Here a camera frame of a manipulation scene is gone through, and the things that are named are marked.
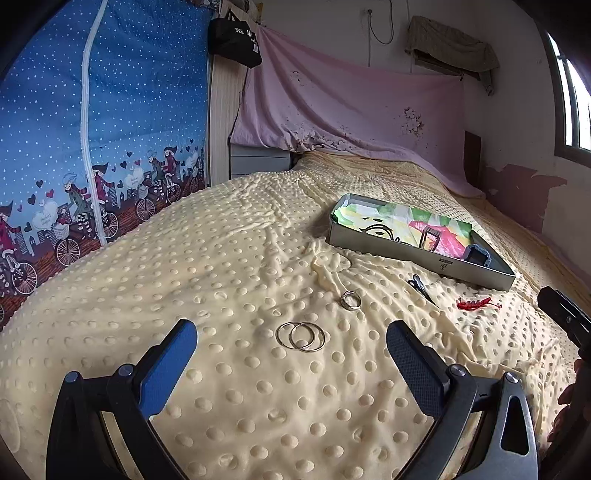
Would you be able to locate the grey tin box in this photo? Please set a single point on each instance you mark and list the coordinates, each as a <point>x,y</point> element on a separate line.
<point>392,251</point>

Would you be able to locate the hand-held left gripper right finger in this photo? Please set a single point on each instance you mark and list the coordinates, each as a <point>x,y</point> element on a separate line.
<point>415,369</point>

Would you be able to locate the beige wooden cabinet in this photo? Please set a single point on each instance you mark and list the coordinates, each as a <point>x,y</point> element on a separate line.
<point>221,129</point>

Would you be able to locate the brown draped cloth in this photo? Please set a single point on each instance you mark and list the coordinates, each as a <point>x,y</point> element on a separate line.
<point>452,44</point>

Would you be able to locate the white wall shelf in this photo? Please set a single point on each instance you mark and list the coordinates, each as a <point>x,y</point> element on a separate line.
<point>438,62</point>

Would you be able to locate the barred window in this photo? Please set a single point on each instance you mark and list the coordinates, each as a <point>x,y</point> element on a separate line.
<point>572,106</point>

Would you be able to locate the colourful printed paper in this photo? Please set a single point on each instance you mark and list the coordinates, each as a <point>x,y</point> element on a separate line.
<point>369,219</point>

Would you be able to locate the black tote bag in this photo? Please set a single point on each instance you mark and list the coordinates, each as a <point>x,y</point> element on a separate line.
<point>235,39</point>

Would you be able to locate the blue printed wardrobe cover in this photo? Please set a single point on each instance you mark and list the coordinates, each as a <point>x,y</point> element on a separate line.
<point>138,92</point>

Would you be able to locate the red hair clip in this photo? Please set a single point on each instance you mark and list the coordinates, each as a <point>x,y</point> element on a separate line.
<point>473,303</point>

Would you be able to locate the yellow dotted blanket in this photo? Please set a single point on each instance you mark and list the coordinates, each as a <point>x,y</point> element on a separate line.
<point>231,258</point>

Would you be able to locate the dark wooden board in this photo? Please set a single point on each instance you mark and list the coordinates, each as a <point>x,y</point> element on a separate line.
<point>472,157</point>

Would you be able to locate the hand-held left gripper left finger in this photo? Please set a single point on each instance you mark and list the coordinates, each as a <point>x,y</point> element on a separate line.
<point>166,369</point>

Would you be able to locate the grey nightstand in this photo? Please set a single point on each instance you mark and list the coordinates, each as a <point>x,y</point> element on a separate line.
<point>258,161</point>

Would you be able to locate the pink hanging sheet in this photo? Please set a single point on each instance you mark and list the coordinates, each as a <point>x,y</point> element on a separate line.
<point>351,101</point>

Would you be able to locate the person's right hand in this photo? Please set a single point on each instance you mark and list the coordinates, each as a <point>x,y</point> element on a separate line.
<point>572,406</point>

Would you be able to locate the black hair clip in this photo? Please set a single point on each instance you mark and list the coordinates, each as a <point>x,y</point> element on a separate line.
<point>419,286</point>

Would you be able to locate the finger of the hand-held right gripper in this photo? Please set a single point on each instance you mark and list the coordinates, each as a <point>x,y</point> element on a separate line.
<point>565,316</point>

